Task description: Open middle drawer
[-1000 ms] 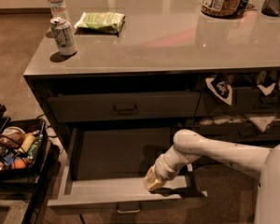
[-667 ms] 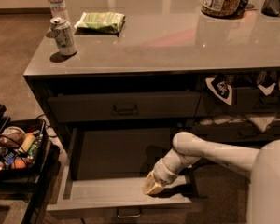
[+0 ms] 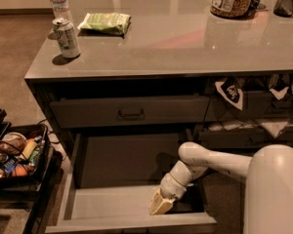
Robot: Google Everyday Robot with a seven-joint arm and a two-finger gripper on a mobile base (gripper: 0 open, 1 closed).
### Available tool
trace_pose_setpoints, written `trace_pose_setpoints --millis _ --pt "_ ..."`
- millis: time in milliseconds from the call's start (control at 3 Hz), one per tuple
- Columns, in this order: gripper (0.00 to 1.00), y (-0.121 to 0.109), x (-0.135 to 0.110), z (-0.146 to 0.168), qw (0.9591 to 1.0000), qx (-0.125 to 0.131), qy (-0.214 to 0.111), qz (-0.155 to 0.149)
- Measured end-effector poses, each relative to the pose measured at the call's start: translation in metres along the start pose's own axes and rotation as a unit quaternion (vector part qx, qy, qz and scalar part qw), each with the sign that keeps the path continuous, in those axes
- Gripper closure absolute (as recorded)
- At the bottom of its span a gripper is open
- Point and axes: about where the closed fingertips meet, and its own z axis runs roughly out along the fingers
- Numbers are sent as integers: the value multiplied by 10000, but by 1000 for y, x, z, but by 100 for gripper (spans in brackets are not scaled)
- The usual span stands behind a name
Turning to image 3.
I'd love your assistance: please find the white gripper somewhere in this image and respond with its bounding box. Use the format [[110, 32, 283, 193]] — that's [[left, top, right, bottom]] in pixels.
[[148, 161, 199, 215]]

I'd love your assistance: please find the dark grey drawer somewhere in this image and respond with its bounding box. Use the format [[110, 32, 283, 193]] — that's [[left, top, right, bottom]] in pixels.
[[50, 95, 209, 128], [46, 131, 217, 234], [205, 91, 293, 122], [197, 127, 293, 149]]

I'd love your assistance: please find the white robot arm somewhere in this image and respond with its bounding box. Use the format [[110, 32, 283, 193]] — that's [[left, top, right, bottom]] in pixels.
[[148, 141, 293, 234]]

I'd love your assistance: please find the grey drawer cabinet counter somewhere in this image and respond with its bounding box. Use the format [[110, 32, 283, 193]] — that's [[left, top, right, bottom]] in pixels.
[[23, 0, 293, 180]]

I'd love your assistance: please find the white bag in drawer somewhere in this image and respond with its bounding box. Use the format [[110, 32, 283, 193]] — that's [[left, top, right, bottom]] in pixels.
[[207, 119, 289, 138]]

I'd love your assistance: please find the black tray stand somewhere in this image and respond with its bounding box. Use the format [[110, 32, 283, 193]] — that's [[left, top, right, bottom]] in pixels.
[[0, 108, 63, 234]]

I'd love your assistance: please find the black bin of groceries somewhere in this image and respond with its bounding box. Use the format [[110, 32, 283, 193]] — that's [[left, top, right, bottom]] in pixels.
[[0, 123, 50, 188]]

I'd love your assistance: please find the green chip bag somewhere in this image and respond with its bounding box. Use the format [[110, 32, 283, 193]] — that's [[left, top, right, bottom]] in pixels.
[[77, 13, 131, 36]]

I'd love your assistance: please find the white green soda can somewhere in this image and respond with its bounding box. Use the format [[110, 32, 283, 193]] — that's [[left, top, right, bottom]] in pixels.
[[53, 18, 81, 59]]

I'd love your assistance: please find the clear plastic water bottle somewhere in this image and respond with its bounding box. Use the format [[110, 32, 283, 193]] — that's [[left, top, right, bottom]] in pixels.
[[50, 0, 72, 20]]

